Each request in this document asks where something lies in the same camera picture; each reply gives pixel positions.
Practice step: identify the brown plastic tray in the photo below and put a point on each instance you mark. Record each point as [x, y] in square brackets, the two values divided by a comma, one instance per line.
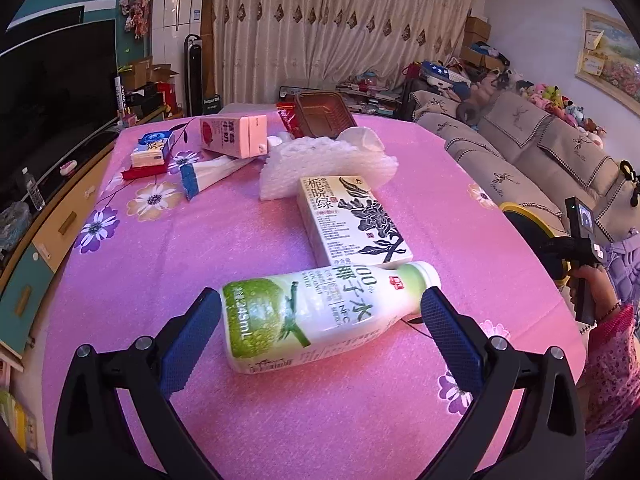
[325, 110]

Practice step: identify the stack of colourful books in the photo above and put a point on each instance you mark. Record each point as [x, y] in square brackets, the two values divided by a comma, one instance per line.
[15, 420]

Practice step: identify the small cardboard box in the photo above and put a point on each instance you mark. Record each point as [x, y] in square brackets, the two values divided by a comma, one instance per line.
[477, 27]

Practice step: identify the clear water bottle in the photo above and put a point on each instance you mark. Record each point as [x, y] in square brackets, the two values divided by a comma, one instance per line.
[34, 192]

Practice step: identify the yellow teal television cabinet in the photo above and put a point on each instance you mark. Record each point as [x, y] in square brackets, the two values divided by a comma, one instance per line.
[55, 230]

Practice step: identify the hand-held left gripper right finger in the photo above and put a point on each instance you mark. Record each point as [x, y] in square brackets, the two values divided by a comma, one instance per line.
[450, 340]

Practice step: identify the white foam wrap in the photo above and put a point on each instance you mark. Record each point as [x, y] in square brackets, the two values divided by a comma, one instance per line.
[310, 165]

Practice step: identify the blue white plastic wrapper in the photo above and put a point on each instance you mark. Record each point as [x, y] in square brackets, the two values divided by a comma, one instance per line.
[210, 175]

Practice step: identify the red box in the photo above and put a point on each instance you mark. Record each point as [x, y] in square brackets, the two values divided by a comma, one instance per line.
[166, 96]

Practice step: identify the hanging flower decoration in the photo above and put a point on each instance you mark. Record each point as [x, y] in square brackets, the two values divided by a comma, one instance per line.
[136, 7]

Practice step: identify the grey plush toy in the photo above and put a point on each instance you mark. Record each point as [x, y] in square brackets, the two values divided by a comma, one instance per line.
[467, 110]

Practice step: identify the red snack wrapper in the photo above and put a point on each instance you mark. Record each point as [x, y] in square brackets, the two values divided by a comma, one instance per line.
[290, 120]

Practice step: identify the yellow rimmed trash bin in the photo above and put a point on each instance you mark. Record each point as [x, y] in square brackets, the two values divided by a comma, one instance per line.
[522, 230]

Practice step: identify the pile of books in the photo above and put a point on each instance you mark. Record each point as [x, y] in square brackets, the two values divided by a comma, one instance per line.
[367, 97]

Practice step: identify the person's right hand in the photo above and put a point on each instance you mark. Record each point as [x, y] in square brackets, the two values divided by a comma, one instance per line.
[602, 290]

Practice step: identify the white paper cup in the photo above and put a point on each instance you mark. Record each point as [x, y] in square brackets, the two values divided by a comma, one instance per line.
[360, 137]

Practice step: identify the beige sofa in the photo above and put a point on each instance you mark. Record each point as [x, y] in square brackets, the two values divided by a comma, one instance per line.
[500, 160]

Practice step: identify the person's right forearm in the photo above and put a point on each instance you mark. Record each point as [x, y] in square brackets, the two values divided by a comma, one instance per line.
[615, 360]

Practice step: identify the large cardboard box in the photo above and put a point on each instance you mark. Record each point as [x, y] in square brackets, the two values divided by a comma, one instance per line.
[475, 55]

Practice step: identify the blue star print bag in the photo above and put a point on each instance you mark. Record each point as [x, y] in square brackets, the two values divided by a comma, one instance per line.
[442, 71]

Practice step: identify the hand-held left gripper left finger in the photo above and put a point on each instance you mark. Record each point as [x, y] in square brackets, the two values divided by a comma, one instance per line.
[192, 345]

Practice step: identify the framed landscape picture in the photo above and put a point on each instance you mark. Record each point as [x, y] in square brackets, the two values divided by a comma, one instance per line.
[615, 55]

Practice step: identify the dark red flat packet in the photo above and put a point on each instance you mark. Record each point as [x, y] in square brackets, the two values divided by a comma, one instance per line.
[145, 173]

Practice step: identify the black tower fan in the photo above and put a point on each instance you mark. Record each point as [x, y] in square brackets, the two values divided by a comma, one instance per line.
[192, 75]

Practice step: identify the black television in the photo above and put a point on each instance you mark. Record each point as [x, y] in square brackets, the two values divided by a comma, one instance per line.
[50, 95]

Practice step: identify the pink floral tablecloth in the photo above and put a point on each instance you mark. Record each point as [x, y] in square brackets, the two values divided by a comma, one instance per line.
[200, 240]

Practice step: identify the green white coconut water bottle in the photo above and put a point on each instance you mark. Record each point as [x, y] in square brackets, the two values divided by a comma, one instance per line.
[320, 315]

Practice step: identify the blue tissue pack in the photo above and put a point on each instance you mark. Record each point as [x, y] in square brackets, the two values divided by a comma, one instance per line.
[152, 147]

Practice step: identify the yellow black plush toy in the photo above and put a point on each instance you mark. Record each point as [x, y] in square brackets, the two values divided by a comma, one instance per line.
[627, 171]

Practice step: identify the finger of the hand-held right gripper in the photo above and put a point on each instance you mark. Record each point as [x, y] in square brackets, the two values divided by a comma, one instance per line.
[552, 250]

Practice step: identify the row of plush toys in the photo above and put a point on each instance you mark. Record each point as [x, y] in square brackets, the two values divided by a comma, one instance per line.
[560, 105]

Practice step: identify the clear plastic bag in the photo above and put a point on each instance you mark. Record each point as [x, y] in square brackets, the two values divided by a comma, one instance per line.
[12, 222]

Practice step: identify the open cardboard box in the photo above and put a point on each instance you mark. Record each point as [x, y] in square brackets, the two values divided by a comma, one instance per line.
[135, 75]

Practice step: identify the pink milk carton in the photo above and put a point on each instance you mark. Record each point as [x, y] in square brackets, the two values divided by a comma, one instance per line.
[230, 135]

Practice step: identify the white standing air conditioner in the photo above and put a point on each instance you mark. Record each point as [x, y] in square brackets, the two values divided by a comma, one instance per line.
[175, 35]

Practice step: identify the white box with black flowers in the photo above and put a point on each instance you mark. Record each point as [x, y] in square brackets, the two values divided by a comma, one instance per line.
[350, 220]

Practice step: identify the white upright box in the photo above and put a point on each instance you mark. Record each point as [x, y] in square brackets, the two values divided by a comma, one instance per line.
[120, 95]

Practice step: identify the person's purple clothing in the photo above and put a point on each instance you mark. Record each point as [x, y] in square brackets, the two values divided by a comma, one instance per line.
[625, 265]

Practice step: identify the small dark box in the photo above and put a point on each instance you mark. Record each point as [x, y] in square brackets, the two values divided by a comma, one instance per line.
[211, 105]

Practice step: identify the beige patterned curtain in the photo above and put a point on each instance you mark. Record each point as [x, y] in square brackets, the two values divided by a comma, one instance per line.
[325, 25]

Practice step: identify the small pink white object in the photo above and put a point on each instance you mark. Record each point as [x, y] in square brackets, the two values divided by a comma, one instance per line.
[67, 166]

